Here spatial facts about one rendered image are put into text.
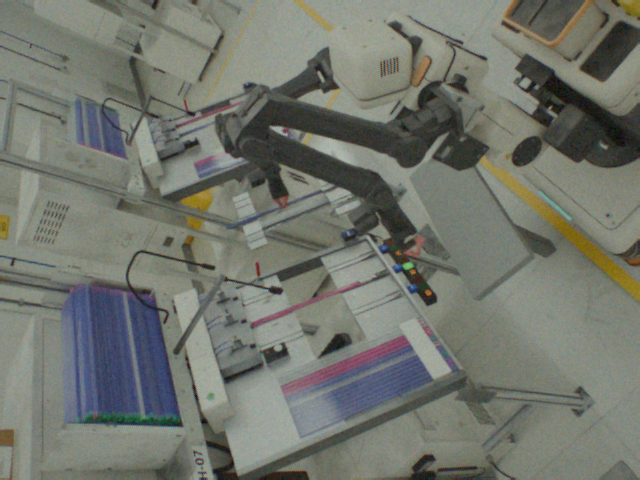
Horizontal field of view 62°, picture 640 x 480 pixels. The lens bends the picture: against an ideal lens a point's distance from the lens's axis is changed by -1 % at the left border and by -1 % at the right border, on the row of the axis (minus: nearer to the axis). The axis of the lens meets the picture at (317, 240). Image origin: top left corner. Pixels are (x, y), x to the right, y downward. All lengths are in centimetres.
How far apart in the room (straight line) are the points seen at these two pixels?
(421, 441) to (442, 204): 83
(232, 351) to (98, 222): 116
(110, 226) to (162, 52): 365
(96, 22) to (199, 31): 101
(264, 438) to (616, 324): 135
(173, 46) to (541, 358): 487
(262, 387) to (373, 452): 55
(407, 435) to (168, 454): 80
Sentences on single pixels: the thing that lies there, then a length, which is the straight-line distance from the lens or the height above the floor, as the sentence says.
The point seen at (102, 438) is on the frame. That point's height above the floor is 160.
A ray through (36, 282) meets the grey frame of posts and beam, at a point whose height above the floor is 175.
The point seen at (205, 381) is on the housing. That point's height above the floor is 130.
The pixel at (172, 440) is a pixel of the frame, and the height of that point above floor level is 142.
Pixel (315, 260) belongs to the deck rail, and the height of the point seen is 87.
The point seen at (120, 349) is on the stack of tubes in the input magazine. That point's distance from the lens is 167.
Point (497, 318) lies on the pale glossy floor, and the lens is 250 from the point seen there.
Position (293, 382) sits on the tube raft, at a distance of 169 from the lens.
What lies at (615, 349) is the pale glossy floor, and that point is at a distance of 225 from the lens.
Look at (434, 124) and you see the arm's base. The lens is 127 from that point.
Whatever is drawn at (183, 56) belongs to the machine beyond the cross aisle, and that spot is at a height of 31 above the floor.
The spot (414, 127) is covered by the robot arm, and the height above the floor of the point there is 126.
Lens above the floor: 207
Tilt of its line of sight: 36 degrees down
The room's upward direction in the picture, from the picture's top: 73 degrees counter-clockwise
